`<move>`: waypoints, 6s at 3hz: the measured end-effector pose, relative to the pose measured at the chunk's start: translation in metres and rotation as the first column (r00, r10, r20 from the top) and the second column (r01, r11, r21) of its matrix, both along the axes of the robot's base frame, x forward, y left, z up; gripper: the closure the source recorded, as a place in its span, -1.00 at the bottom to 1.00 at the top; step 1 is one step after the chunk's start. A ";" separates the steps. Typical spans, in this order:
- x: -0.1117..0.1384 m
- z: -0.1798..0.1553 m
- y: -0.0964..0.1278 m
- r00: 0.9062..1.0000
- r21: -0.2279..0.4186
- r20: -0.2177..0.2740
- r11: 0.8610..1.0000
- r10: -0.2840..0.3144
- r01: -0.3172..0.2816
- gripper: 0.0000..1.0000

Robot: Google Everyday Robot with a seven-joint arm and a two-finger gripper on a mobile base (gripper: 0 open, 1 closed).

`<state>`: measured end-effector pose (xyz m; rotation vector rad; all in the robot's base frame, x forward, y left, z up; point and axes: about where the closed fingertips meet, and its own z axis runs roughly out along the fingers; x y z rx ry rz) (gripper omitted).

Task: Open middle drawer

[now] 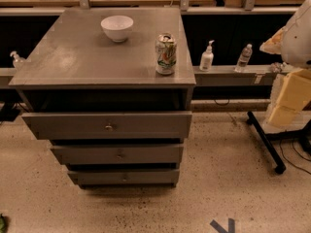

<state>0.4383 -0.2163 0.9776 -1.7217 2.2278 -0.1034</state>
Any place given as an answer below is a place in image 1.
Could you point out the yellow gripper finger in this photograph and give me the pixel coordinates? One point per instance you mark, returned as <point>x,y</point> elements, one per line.
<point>289,96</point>
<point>273,45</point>

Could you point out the grey drawer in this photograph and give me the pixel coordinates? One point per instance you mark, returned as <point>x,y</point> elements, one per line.
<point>118,154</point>
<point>124,177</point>
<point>79,126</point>

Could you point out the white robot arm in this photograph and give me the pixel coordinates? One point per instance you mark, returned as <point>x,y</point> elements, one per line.
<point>293,43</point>

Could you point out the grey bottom drawer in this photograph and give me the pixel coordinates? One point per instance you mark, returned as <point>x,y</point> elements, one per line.
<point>124,177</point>

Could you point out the grey top drawer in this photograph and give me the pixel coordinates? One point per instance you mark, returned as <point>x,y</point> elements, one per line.
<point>79,126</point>

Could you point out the crumpled clear plastic wrapper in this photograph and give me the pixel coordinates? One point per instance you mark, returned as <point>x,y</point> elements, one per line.
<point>278,67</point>

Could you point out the clear plastic water bottle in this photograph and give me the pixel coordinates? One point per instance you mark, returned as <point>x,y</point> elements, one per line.
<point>244,58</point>

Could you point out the black wheeled stand base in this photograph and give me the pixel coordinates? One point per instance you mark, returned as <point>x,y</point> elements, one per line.
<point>302,135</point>

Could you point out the white pump lotion bottle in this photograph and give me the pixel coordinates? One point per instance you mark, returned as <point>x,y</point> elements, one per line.
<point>207,57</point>

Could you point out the crushed green white soda can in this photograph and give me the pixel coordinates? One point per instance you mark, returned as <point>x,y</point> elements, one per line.
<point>165,52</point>

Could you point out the white ceramic bowl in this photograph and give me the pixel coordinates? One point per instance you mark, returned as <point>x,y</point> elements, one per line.
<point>117,28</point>

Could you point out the green object floor corner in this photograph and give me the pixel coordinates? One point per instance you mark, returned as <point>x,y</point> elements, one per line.
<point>3,224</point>

